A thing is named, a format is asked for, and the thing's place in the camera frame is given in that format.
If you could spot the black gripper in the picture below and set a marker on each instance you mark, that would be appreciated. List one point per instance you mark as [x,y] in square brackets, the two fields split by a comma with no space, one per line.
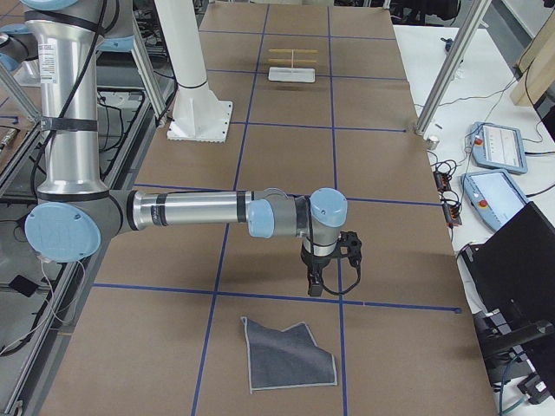
[316,263]

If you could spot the grey towel with white hem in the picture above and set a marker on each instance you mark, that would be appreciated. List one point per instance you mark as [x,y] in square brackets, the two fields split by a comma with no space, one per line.
[287,358]

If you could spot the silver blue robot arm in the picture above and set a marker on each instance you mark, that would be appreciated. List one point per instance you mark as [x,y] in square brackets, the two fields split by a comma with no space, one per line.
[76,212]

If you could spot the white rack with wooden bars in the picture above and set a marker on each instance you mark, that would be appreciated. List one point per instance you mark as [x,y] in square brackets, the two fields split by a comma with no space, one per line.
[292,68]

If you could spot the near orange black connector box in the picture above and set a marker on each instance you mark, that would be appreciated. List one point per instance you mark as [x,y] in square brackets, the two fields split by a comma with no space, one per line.
[451,215]

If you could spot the orange black connector box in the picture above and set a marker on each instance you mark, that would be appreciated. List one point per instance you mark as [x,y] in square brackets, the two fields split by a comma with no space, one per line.
[451,215]
[442,181]

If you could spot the far orange black connector box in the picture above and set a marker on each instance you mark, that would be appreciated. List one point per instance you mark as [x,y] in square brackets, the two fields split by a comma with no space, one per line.
[442,181]

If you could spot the near teach pendant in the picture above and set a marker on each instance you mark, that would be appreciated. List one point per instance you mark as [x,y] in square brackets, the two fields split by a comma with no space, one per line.
[495,196]

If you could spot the teach pendant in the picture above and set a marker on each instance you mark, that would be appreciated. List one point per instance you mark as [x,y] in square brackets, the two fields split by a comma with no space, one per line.
[496,146]
[495,196]

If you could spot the far teach pendant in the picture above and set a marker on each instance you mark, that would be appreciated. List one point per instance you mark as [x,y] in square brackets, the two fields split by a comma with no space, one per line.
[496,146]

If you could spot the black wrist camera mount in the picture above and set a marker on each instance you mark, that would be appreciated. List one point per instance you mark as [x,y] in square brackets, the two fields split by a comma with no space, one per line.
[349,246]

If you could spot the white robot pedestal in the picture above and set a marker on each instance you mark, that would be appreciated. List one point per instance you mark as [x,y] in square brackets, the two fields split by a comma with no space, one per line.
[198,114]

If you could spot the aluminium frame post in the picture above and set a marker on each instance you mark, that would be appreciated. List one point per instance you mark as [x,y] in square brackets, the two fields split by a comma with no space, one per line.
[452,61]

